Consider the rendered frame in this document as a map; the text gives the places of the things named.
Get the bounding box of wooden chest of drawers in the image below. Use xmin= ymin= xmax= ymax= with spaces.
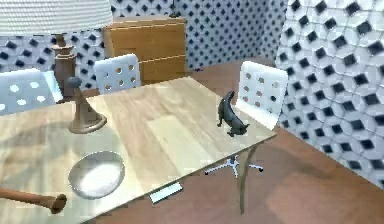
xmin=102 ymin=15 xmax=188 ymax=86

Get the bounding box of grey bowl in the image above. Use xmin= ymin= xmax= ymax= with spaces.
xmin=67 ymin=150 xmax=126 ymax=201

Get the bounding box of brown candlestick with grey ball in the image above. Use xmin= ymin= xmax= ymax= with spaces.
xmin=65 ymin=75 xmax=108 ymax=135

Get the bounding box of brown lamp with white shade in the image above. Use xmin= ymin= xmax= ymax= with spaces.
xmin=0 ymin=0 xmax=114 ymax=103

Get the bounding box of light wooden table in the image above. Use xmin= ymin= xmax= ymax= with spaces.
xmin=0 ymin=75 xmax=278 ymax=224

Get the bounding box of white perforated office chair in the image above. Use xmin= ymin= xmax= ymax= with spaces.
xmin=93 ymin=53 xmax=142 ymax=96
xmin=0 ymin=67 xmax=64 ymax=117
xmin=204 ymin=60 xmax=289 ymax=178

